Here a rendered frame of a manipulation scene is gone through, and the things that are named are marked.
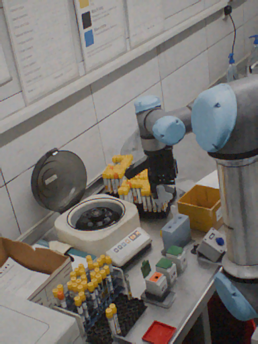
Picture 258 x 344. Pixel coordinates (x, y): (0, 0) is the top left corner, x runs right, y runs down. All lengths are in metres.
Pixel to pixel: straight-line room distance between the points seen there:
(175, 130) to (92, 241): 0.47
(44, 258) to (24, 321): 0.49
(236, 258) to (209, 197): 0.70
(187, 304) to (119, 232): 0.33
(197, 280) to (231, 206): 0.52
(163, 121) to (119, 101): 0.85
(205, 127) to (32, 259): 0.81
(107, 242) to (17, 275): 0.29
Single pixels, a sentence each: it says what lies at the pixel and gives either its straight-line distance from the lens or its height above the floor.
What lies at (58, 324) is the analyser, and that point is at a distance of 1.01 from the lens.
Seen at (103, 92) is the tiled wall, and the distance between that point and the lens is 2.03.
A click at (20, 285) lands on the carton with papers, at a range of 1.54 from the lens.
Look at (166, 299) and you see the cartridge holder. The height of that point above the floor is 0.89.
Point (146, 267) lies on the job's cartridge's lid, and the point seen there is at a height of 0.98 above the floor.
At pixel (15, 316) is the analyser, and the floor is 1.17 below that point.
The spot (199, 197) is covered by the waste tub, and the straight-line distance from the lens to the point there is 1.79.
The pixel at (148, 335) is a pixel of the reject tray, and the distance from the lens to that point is 1.37.
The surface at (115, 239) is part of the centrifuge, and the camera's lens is 1.59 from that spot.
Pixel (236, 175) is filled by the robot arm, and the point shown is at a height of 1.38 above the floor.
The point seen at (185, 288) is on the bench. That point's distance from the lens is 1.48.
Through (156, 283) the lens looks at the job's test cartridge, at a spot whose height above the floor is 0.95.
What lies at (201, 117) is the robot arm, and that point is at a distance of 0.95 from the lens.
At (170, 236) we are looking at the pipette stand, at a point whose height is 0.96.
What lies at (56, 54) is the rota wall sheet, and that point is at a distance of 1.79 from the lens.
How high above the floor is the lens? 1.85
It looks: 27 degrees down
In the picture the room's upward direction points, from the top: 10 degrees counter-clockwise
